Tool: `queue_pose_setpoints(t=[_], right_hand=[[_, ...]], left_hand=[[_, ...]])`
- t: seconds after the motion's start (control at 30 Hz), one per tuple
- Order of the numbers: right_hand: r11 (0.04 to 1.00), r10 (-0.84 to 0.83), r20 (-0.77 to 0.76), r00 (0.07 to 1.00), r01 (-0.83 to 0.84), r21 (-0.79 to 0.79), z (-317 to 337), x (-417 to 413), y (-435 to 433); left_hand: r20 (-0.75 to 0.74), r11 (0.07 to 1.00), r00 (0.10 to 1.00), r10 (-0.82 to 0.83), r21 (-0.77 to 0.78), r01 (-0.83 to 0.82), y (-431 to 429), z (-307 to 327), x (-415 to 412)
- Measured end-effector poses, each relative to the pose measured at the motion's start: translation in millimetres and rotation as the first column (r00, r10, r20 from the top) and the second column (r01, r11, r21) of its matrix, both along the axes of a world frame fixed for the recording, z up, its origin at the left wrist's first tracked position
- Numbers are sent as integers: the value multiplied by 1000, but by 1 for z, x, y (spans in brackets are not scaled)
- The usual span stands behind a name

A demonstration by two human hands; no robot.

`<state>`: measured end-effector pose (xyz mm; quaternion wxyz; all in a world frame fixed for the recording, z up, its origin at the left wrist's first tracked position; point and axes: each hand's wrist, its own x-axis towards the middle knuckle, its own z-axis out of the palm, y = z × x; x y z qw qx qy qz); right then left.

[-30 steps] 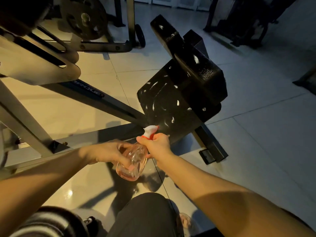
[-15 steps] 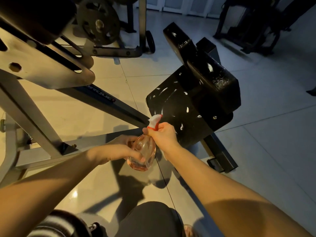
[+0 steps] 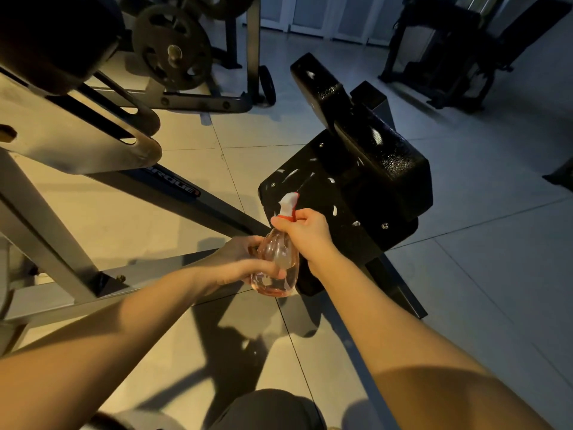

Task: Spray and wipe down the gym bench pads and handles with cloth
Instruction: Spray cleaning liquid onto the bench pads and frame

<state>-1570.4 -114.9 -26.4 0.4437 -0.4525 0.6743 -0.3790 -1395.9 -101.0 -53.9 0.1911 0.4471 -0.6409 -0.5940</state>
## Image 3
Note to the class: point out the person's left hand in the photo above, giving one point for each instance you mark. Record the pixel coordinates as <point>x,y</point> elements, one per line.
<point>230,266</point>

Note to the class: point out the person's right hand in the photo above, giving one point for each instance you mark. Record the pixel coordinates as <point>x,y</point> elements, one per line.
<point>309,239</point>

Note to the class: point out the person's right thumb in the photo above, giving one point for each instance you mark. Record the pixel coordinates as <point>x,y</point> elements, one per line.
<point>280,223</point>

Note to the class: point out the person's left thumb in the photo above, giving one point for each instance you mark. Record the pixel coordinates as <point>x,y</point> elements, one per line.
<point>268,269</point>

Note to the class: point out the clear pink spray bottle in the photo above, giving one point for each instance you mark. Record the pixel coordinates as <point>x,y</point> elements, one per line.
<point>280,259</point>

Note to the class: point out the person's right forearm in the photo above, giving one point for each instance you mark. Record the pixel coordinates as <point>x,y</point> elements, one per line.
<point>403,353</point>

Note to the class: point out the person's left forearm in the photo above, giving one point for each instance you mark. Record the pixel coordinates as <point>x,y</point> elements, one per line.
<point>112,344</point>

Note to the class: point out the black padded gym machine seat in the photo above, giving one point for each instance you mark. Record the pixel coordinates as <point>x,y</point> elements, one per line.
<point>380,165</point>

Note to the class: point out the small black wheel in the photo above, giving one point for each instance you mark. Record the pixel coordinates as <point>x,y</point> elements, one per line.
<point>267,85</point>

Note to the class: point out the person's dark shorts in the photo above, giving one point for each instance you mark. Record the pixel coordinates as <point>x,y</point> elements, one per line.
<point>268,411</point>

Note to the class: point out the black round weight plate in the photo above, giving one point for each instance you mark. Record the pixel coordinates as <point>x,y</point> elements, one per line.
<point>172,49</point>
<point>224,4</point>

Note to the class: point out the white framed glass doors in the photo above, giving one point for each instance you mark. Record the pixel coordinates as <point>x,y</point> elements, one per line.
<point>331,17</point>

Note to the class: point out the black gym bench machine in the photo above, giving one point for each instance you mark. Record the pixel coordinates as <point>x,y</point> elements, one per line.
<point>447,49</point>

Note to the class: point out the black equipment foot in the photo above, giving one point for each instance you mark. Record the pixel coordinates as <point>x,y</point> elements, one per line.
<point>562,174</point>

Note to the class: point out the black gym machine pad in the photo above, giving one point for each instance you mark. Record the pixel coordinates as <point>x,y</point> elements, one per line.
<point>49,35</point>

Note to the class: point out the grey weight rack frame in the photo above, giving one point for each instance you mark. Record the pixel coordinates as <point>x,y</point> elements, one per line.
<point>206,100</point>

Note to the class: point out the grey gym machine frame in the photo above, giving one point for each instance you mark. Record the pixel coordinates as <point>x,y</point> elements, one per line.
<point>67,143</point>

